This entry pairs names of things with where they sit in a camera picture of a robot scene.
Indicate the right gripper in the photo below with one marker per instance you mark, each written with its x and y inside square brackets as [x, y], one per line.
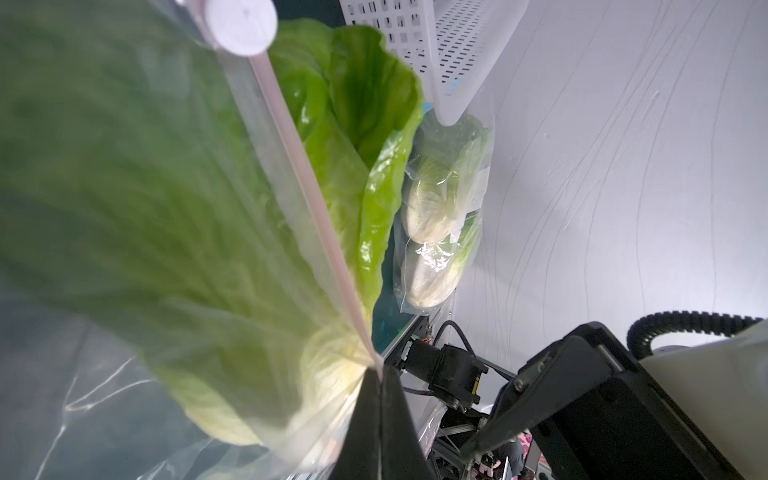
[596, 413]

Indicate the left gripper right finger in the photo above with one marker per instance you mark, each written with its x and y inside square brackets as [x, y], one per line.
[402, 457]

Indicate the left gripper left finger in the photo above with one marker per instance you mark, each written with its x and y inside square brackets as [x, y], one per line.
[359, 458]

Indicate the pink-dotted zipper bag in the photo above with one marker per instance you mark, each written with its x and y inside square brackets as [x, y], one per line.
[78, 403]

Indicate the clear blue-zip zipper bag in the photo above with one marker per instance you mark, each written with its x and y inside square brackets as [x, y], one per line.
[475, 205]

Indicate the chinese cabbage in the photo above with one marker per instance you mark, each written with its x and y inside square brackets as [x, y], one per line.
[441, 175]
[143, 192]
[430, 272]

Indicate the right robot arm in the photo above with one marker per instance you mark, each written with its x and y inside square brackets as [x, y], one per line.
[683, 397]

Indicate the white plastic basket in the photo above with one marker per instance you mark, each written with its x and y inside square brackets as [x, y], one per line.
[451, 45]

